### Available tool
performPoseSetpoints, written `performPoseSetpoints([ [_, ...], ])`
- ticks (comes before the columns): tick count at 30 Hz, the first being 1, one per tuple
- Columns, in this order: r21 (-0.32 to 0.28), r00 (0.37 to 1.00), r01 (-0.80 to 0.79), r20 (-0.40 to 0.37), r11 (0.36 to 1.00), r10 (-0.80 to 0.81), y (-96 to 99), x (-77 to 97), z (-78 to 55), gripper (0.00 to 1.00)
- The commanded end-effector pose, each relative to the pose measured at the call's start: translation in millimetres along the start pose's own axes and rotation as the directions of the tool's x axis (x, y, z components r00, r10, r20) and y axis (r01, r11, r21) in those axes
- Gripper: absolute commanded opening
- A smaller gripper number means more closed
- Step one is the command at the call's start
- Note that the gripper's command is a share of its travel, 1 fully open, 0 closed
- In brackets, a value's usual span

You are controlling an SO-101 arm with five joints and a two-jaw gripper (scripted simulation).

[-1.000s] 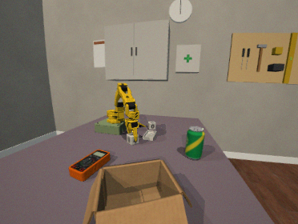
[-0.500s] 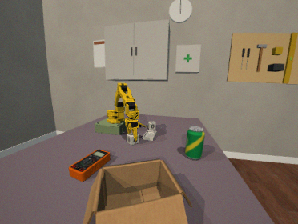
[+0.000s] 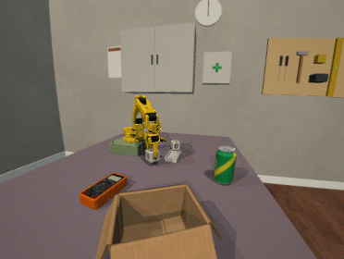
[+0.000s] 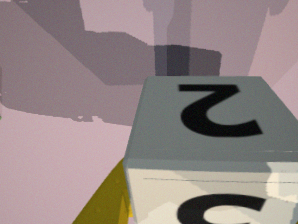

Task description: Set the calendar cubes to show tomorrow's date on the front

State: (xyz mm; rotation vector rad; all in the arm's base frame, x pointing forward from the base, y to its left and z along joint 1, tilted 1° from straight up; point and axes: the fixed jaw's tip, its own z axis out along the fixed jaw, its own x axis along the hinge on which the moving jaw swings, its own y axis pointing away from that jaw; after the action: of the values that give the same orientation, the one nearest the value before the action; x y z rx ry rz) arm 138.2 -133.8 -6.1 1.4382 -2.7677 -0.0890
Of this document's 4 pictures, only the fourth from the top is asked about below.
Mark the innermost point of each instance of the white number cube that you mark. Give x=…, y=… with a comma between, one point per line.
x=212, y=150

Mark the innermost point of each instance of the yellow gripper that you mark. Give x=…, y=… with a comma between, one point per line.
x=110, y=204

